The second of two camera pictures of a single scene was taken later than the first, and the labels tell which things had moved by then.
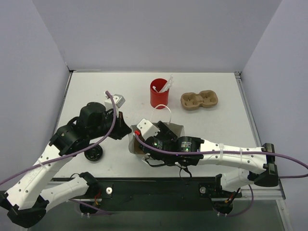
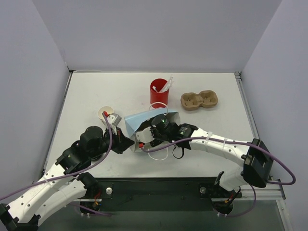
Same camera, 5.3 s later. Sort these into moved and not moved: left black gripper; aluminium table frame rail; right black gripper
Moved: right black gripper; left black gripper
Not moved: aluminium table frame rail
